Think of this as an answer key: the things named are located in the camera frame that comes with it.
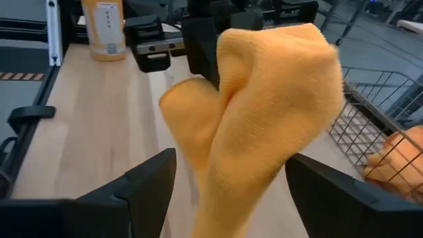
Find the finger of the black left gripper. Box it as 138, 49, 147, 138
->
181, 16, 221, 89
124, 15, 173, 73

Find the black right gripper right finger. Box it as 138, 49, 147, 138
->
285, 153, 423, 238

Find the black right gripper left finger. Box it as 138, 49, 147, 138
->
0, 147, 178, 238

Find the orange microfiber towel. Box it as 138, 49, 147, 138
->
363, 125, 423, 203
158, 22, 346, 238

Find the orange spray bottle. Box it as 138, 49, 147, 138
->
81, 0, 127, 63

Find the orange black hazard tape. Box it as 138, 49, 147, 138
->
0, 71, 46, 82

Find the metal rolling cart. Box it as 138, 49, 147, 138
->
319, 0, 367, 46

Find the white aluminium post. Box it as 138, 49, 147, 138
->
45, 0, 63, 67

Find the black table frame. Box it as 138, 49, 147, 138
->
0, 0, 83, 199

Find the copper wire basket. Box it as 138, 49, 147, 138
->
328, 65, 423, 206

